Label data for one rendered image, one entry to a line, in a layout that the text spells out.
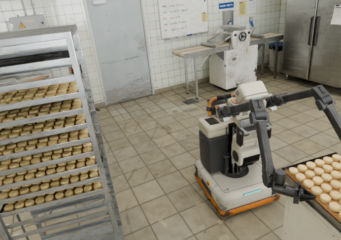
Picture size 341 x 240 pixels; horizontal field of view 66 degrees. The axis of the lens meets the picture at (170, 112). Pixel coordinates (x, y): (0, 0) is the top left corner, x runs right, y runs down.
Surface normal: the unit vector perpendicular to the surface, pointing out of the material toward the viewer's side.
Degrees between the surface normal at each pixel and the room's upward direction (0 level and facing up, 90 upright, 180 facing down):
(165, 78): 90
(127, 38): 90
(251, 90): 43
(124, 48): 90
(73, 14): 90
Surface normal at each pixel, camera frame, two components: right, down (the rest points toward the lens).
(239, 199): 0.29, 0.37
